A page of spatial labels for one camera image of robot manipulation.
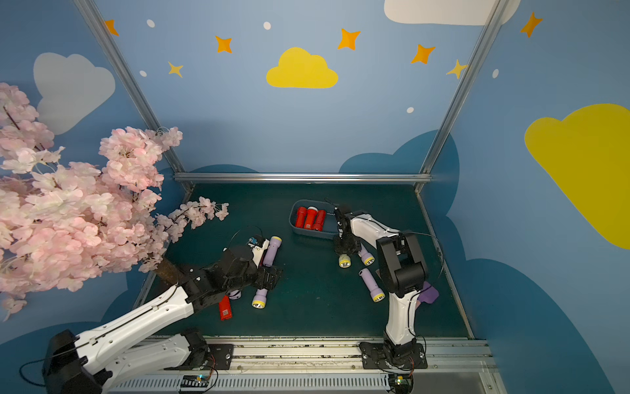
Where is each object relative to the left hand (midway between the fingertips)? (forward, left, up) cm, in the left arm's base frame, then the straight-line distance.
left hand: (273, 263), depth 78 cm
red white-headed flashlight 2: (-11, +16, -13) cm, 23 cm away
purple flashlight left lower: (-8, +5, -12) cm, 16 cm away
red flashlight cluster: (+30, -7, -14) cm, 33 cm away
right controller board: (-30, -41, -18) cm, 54 cm away
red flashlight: (+30, -15, -14) cm, 37 cm away
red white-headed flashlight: (+31, -11, -13) cm, 36 cm away
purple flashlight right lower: (-5, -35, -13) cm, 38 cm away
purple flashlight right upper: (+9, -34, -13) cm, 37 cm away
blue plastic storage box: (+29, -20, -17) cm, 40 cm away
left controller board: (-31, +22, -19) cm, 43 cm away
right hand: (+14, -26, -14) cm, 33 cm away
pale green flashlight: (+8, -25, -13) cm, 29 cm away
